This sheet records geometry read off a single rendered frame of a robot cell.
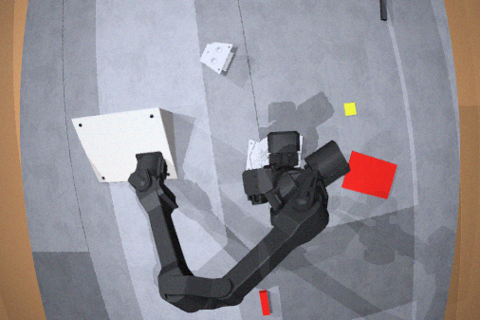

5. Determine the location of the red rectangular bar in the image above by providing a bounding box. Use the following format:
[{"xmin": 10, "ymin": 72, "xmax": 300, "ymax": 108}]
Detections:
[{"xmin": 259, "ymin": 291, "xmax": 270, "ymax": 315}]

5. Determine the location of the yellow flat square plate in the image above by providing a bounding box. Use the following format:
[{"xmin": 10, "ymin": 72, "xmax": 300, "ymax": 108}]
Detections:
[{"xmin": 344, "ymin": 103, "xmax": 356, "ymax": 116}]

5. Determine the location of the red flat rectangular plate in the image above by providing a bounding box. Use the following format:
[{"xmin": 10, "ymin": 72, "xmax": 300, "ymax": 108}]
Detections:
[{"xmin": 342, "ymin": 151, "xmax": 397, "ymax": 199}]

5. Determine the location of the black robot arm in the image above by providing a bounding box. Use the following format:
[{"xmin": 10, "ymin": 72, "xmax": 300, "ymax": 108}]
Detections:
[{"xmin": 127, "ymin": 141, "xmax": 351, "ymax": 313}]

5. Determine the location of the dark grey narrow bar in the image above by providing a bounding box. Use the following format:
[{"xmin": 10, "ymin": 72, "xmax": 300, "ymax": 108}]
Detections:
[{"xmin": 379, "ymin": 0, "xmax": 388, "ymax": 21}]

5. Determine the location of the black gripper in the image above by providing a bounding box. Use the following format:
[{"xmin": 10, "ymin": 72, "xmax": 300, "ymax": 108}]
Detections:
[{"xmin": 268, "ymin": 131, "xmax": 304, "ymax": 227}]

